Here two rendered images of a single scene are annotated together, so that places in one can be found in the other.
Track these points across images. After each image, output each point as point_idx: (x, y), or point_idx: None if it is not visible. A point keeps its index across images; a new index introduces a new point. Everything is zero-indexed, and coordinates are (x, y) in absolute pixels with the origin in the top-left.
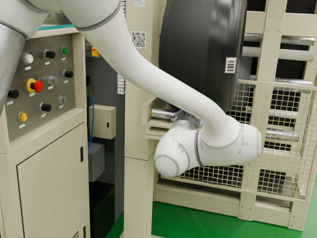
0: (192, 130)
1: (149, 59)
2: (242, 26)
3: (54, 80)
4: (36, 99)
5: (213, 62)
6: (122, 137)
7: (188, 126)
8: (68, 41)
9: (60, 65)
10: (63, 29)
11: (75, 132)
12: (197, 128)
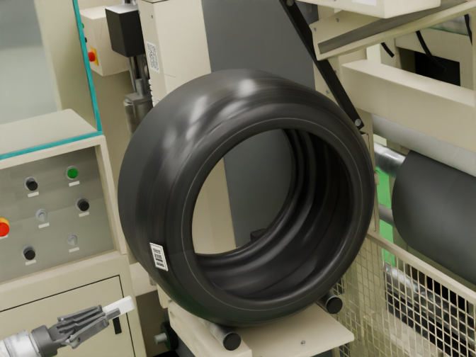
0: (18, 350)
1: None
2: (195, 189)
3: (40, 218)
4: (11, 242)
5: (141, 245)
6: None
7: (15, 343)
8: (84, 156)
9: (66, 193)
10: (47, 151)
11: (93, 290)
12: (56, 348)
